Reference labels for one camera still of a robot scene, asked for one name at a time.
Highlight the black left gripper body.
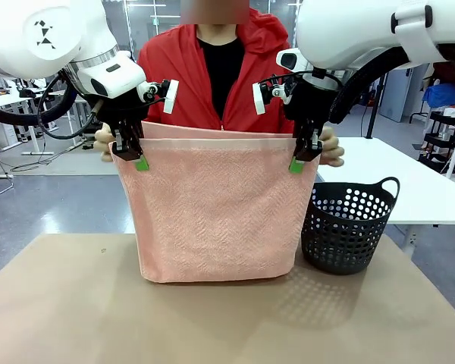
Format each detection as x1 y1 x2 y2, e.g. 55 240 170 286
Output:
94 88 150 132

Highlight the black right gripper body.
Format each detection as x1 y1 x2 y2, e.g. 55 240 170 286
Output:
283 80 337 132

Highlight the pink towel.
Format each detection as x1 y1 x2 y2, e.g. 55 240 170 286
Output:
108 121 322 284

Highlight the dark perforated laundry basket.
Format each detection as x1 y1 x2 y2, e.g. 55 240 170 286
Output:
300 176 401 276

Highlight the person's left hand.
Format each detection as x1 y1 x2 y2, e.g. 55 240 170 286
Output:
318 125 346 168

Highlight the person's right hand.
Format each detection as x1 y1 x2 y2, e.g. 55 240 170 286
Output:
93 123 118 164

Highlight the black tripod stand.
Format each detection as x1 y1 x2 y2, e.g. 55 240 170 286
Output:
363 67 388 140

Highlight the person in red jacket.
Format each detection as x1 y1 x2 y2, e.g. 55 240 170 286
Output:
136 0 301 135

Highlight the large white table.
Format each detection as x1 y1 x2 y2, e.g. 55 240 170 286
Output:
314 136 455 229

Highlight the white desk with metal legs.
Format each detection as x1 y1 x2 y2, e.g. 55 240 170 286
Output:
0 89 80 157

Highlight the black trolley cart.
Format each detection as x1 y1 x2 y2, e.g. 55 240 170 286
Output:
420 109 455 168

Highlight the blue garment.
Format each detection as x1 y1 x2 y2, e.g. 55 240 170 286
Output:
422 83 455 109

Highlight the dark red garment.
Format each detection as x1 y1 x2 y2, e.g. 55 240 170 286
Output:
431 61 455 93

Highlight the thin black right camera cable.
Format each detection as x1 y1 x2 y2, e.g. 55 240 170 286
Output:
259 71 343 90

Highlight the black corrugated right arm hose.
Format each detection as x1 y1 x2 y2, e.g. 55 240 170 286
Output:
327 42 455 126

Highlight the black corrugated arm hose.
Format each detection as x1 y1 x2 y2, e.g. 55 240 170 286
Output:
327 42 455 126
0 69 79 127

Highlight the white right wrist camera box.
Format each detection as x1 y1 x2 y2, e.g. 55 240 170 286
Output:
252 82 268 116

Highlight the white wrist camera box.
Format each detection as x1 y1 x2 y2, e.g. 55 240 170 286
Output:
162 79 180 115
252 82 268 116

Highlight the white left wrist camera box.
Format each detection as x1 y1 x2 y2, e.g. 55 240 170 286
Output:
162 79 180 115

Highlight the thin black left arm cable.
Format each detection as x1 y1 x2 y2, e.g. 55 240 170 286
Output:
36 71 100 141

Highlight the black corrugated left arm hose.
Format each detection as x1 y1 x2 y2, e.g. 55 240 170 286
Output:
0 69 79 127

